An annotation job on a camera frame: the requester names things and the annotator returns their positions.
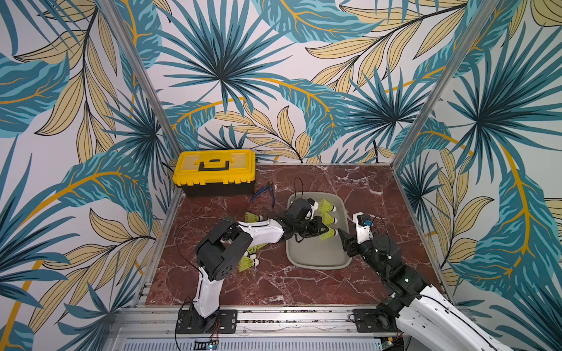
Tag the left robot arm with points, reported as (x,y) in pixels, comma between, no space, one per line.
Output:
(220,252)

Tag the aluminium frame post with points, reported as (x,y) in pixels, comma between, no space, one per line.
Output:
(465,45)
(116,23)

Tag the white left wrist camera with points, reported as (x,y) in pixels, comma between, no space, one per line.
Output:
(313,210)

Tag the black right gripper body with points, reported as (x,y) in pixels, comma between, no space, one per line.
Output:
(351,243)

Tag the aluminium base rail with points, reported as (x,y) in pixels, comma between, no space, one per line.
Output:
(251,322)

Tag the aluminium frame post left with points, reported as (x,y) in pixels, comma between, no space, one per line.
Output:
(116,23)

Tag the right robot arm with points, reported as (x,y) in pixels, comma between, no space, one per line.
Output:
(414,306)

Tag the aluminium frame post right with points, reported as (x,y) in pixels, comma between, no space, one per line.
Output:
(465,45)

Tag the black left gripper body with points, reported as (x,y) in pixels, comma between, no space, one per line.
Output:
(313,228)

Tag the grey-green plastic storage tray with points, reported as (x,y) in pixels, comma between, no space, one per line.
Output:
(321,254)

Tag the yellow black toolbox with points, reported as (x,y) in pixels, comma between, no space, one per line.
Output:
(216,173)

